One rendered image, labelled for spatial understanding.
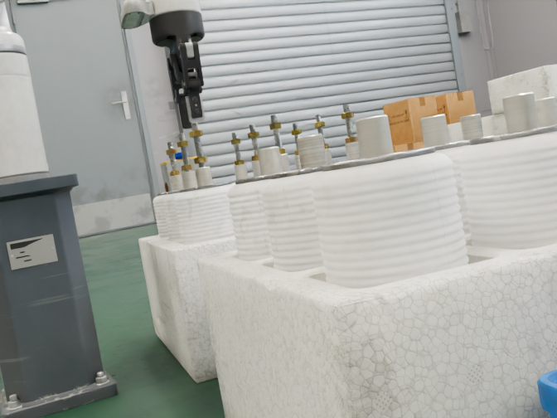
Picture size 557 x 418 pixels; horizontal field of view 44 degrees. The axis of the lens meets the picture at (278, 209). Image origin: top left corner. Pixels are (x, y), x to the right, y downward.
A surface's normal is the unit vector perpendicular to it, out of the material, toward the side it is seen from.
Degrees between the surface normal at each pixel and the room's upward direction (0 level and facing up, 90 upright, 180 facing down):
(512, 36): 90
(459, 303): 90
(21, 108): 90
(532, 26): 90
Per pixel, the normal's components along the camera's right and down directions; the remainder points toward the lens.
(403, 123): -0.88, 0.18
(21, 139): 0.67, -0.08
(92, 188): 0.42, -0.03
